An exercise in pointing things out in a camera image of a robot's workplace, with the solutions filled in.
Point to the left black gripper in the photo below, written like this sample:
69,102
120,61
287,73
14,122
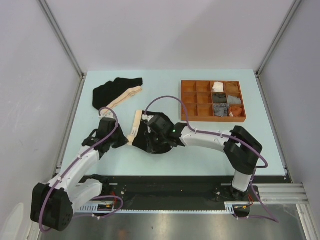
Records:
123,140

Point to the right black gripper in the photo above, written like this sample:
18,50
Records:
152,131

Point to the black underwear beige waistband front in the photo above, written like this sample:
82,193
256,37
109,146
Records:
142,137

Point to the black underwear beige waistband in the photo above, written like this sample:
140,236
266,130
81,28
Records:
142,137
112,93

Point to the grey striped boxer underwear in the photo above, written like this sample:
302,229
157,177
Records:
221,109

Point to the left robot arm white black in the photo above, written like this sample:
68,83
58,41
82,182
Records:
53,204

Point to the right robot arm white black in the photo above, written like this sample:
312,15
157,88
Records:
241,148

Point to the black underwear beige waistband back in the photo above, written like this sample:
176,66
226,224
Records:
112,93

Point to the wooden compartment tray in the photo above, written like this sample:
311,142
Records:
197,98

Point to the dark grey rolled cloth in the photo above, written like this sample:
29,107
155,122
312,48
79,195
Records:
219,98

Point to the white rolled cloth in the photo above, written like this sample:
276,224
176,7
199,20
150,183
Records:
218,87

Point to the light grey rolled cloth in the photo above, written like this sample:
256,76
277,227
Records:
233,100

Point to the orange rolled cloth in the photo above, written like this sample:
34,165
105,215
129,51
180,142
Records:
235,111

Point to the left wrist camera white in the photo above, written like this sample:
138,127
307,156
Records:
106,114

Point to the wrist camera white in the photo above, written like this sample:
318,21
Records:
106,114
146,118

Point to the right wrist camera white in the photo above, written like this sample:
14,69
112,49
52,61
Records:
146,118

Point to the left aluminium frame post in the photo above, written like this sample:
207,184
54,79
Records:
48,13

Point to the aluminium frame post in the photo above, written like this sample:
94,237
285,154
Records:
48,13
278,36

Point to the white slotted cable duct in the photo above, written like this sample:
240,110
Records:
92,208

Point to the aluminium front rail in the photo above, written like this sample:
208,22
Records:
282,193

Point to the right aluminium frame post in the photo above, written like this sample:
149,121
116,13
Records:
278,36

